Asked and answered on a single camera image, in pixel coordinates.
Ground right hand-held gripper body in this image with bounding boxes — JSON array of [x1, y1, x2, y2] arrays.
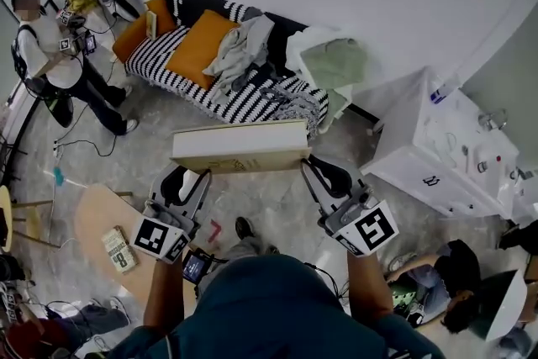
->
[[317, 182, 400, 257]]

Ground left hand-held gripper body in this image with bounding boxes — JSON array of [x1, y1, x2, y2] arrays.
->
[[129, 197, 202, 265]]

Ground tan hardcover book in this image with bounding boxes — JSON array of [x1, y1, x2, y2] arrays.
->
[[169, 119, 314, 175]]

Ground person's right forearm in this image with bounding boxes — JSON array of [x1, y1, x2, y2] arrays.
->
[[345, 251, 397, 324]]

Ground person's left forearm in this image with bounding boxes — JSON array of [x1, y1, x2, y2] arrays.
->
[[142, 254, 187, 330]]

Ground green white paperback book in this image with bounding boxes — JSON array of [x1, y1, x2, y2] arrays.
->
[[100, 224, 140, 276]]

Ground wooden coffee table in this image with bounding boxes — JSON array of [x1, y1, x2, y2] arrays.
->
[[74, 183, 199, 309]]

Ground striped sofa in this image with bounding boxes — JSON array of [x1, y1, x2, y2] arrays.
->
[[124, 0, 330, 126]]

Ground small black monitor device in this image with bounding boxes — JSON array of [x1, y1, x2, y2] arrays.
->
[[182, 247, 212, 286]]

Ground person's left shoe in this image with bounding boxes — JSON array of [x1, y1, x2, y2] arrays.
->
[[235, 216, 256, 241]]

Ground person's grey trousers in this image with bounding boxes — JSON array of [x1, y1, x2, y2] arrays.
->
[[196, 235, 282, 300]]

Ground grey fringed woven blanket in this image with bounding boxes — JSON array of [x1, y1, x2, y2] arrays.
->
[[267, 89, 330, 140]]

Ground white sink cabinet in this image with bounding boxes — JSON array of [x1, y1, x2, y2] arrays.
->
[[360, 66, 523, 220]]

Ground green knitted blanket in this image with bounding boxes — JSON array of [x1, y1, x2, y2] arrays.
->
[[299, 38, 367, 92]]

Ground person's teal shirt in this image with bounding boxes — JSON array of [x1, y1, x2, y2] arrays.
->
[[107, 255, 447, 359]]

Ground blue white bottle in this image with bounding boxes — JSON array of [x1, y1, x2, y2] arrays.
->
[[429, 81, 458, 105]]

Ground large orange cushion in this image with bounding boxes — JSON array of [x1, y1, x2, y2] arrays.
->
[[164, 8, 241, 92]]

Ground white fluffy blanket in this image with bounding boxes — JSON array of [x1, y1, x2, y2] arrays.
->
[[284, 25, 359, 125]]

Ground chrome faucet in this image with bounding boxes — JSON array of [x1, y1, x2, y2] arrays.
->
[[478, 108, 509, 132]]

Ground grey crumpled garment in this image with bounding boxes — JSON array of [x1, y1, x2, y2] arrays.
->
[[202, 13, 277, 94]]

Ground white oval panel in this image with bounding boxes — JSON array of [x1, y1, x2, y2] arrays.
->
[[484, 268, 529, 345]]

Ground small orange cushion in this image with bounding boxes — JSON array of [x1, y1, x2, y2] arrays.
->
[[143, 0, 177, 37]]

